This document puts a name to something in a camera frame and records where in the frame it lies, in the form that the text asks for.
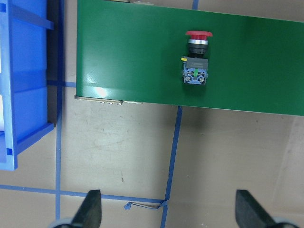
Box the blue left bin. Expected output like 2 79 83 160
0 0 54 171

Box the red push button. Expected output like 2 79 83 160
181 30 213 85

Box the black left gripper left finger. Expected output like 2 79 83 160
70 190 102 228

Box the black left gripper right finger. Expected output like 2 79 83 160
235 190 276 228

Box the green conveyor belt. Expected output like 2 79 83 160
76 0 304 115

